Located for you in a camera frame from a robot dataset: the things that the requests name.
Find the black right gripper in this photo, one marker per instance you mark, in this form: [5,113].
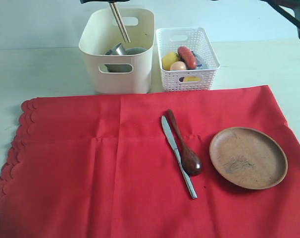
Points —
[111,1]

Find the stainless steel cup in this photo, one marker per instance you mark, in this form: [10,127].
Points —
[117,50]

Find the white ceramic bowl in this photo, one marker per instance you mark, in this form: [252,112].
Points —
[125,68]

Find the yellow lemon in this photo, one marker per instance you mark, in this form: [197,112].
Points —
[169,59]

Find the brown egg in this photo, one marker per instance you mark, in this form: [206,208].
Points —
[178,66]

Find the red sausage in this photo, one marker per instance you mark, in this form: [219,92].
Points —
[186,54]

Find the blue white milk carton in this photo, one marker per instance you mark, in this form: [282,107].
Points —
[201,64]

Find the silver table knife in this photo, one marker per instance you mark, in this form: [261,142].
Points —
[170,138]

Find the red scalloped tablecloth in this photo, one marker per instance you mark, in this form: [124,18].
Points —
[101,167]

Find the dark wooden spoon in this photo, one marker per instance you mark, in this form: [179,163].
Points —
[190,161]

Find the brown wooden plate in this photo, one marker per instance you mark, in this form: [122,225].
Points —
[248,158]

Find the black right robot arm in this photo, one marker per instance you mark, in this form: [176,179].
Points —
[289,9]

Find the cream plastic bin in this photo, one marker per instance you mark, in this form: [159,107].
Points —
[101,33]

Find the white perforated plastic basket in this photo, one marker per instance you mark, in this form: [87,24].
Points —
[196,39]

